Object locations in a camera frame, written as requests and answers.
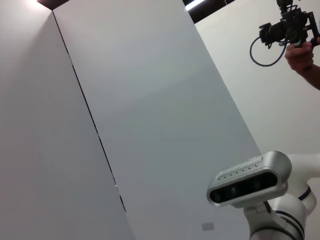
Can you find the person's hand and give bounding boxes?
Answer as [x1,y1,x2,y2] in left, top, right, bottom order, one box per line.
[284,37,320,74]

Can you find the black film camera rig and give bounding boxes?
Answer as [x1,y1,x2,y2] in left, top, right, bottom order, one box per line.
[258,0,320,50]

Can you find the person's forearm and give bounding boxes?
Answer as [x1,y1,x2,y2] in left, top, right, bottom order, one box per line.
[302,63,320,94]

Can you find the dark camera rig cable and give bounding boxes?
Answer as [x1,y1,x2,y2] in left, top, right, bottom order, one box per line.
[249,36,288,67]

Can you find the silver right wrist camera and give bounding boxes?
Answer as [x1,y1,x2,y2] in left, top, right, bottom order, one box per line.
[206,150,293,208]

